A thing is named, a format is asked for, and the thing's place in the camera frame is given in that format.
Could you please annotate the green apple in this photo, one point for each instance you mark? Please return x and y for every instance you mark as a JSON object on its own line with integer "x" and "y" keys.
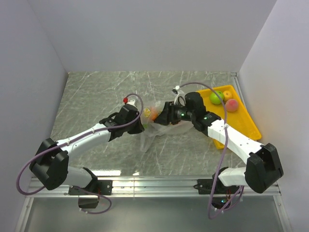
{"x": 217, "y": 98}

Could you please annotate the clear plastic bag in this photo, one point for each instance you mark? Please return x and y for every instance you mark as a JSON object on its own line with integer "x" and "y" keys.
{"x": 147, "y": 137}

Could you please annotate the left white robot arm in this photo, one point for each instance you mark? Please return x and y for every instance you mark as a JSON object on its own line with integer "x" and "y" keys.
{"x": 52, "y": 168}

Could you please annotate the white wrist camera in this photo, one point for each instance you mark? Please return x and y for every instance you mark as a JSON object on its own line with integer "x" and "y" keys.
{"x": 179, "y": 96}
{"x": 131, "y": 102}

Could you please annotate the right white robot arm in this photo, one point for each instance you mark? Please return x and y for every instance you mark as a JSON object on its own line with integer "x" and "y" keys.
{"x": 263, "y": 166}

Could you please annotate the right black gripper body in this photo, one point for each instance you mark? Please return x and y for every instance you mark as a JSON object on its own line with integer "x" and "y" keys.
{"x": 179, "y": 113}

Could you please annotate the aluminium rail frame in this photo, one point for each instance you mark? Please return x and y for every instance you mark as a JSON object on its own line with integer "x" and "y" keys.
{"x": 152, "y": 191}

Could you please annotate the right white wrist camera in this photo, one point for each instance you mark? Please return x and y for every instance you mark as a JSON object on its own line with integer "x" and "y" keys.
{"x": 179, "y": 96}

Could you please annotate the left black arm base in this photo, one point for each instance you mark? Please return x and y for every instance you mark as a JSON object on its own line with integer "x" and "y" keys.
{"x": 93, "y": 199}

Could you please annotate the pink peach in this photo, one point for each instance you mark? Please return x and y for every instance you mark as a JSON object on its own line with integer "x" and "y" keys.
{"x": 231, "y": 105}

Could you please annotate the orange fruit in bag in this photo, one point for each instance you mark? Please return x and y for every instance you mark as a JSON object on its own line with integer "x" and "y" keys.
{"x": 153, "y": 115}

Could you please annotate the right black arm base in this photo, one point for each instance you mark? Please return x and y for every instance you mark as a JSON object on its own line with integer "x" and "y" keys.
{"x": 204, "y": 187}

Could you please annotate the small orange fruit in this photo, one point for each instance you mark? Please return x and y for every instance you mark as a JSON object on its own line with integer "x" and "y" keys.
{"x": 227, "y": 95}

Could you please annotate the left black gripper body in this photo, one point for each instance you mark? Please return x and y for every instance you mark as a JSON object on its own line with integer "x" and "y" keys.
{"x": 132, "y": 128}

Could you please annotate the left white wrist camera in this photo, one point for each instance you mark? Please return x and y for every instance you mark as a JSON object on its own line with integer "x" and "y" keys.
{"x": 131, "y": 102}

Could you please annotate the yellow plastic tray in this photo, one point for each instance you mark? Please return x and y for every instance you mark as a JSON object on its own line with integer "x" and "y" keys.
{"x": 239, "y": 120}

